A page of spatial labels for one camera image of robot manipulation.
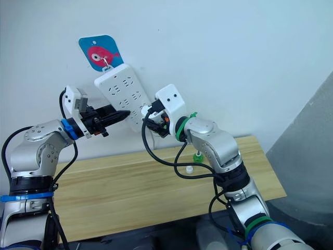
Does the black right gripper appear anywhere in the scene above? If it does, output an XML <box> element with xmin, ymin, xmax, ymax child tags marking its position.
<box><xmin>144</xmin><ymin>99</ymin><xmax>173</xmax><ymax>139</ymax></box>

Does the white power strip cord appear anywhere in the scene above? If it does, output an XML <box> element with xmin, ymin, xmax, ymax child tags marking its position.
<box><xmin>150</xmin><ymin>130</ymin><xmax>158</xmax><ymax>151</ymax></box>

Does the blue fish wall hook plate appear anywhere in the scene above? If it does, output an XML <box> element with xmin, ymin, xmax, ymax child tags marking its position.
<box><xmin>78</xmin><ymin>34</ymin><xmax>125</xmax><ymax>72</ymax></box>

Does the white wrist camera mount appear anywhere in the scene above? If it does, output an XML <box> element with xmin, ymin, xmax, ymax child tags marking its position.
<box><xmin>155</xmin><ymin>84</ymin><xmax>186</xmax><ymax>136</ymax></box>
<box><xmin>64</xmin><ymin>85</ymin><xmax>92</xmax><ymax>139</ymax></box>

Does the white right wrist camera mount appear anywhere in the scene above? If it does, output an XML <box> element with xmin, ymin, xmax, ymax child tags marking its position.
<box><xmin>155</xmin><ymin>84</ymin><xmax>186</xmax><ymax>136</ymax></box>

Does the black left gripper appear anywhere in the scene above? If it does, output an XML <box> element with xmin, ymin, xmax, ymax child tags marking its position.
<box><xmin>79</xmin><ymin>104</ymin><xmax>131</xmax><ymax>138</ymax></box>

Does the white mosquito repellent heater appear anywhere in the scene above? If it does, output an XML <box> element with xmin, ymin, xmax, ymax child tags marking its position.
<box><xmin>140</xmin><ymin>104</ymin><xmax>162</xmax><ymax>123</ymax></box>

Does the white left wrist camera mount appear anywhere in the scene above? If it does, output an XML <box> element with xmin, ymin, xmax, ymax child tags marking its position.
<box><xmin>64</xmin><ymin>85</ymin><xmax>92</xmax><ymax>139</ymax></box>

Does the white power strip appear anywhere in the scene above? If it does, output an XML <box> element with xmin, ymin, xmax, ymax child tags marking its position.
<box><xmin>94</xmin><ymin>64</ymin><xmax>158</xmax><ymax>133</ymax></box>

